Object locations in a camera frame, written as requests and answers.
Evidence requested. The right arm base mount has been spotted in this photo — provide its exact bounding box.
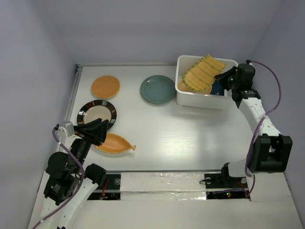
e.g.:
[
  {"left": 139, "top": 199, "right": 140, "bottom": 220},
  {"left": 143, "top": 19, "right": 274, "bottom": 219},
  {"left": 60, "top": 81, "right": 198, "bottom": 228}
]
[{"left": 199, "top": 173, "right": 250, "bottom": 200}]

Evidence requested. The white plastic bin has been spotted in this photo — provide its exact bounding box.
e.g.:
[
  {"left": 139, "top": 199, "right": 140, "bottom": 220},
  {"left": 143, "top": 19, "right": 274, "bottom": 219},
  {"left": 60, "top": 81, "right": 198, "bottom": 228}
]
[{"left": 175, "top": 55, "right": 234, "bottom": 110}]

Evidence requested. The round orange woven plate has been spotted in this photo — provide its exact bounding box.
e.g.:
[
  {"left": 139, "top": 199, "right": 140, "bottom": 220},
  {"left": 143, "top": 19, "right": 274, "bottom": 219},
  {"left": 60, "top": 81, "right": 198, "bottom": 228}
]
[{"left": 91, "top": 75, "right": 121, "bottom": 99}]

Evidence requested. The dark blue leaf plate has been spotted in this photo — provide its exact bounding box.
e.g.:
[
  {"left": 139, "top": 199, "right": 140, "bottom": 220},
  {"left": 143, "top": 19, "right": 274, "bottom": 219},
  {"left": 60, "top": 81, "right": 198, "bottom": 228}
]
[{"left": 210, "top": 81, "right": 224, "bottom": 96}]

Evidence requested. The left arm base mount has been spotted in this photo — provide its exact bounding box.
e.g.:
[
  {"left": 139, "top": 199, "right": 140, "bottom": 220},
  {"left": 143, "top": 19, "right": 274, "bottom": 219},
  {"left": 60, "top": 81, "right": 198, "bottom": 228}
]
[{"left": 88, "top": 173, "right": 121, "bottom": 200}]

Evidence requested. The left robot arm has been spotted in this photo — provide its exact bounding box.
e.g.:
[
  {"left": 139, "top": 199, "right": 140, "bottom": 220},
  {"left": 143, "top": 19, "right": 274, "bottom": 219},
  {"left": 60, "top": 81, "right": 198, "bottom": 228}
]
[{"left": 34, "top": 100, "right": 117, "bottom": 229}]

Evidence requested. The teal round ceramic plate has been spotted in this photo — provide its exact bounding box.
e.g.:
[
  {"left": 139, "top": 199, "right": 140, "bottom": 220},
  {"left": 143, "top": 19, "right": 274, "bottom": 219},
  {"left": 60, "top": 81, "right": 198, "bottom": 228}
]
[{"left": 140, "top": 75, "right": 176, "bottom": 105}]

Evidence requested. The yellow round plastic plate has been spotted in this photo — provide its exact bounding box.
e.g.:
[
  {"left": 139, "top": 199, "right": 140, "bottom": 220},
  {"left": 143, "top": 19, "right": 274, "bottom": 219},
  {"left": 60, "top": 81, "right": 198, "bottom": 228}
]
[{"left": 178, "top": 81, "right": 212, "bottom": 94}]

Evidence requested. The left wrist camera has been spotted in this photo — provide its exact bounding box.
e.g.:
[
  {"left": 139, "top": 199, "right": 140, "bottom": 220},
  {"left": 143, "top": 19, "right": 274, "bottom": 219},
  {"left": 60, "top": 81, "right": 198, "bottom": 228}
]
[{"left": 52, "top": 121, "right": 76, "bottom": 141}]

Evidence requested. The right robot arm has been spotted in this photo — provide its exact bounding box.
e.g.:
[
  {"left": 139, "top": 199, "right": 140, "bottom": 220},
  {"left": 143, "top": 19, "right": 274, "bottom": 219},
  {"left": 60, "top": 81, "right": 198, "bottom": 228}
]
[{"left": 69, "top": 65, "right": 283, "bottom": 172}]

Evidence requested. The orange fish-shaped woven basket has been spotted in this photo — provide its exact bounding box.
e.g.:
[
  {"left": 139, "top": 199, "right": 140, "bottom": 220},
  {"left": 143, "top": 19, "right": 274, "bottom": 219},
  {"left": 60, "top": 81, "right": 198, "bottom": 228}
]
[{"left": 96, "top": 132, "right": 136, "bottom": 154}]

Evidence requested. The green yellow bamboo tray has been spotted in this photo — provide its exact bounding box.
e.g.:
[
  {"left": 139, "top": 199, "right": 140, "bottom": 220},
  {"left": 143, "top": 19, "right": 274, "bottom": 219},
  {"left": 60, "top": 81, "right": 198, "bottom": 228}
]
[{"left": 182, "top": 54, "right": 226, "bottom": 92}]

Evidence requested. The striped rim round plate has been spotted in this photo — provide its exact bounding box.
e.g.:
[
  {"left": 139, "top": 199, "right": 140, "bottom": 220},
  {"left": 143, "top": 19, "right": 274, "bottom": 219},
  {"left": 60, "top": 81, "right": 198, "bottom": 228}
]
[{"left": 77, "top": 100, "right": 117, "bottom": 130}]

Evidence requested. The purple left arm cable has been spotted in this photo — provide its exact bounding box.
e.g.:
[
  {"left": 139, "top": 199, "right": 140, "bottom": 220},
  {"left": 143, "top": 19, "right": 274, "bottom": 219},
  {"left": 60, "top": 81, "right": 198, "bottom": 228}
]
[{"left": 32, "top": 127, "right": 84, "bottom": 229}]

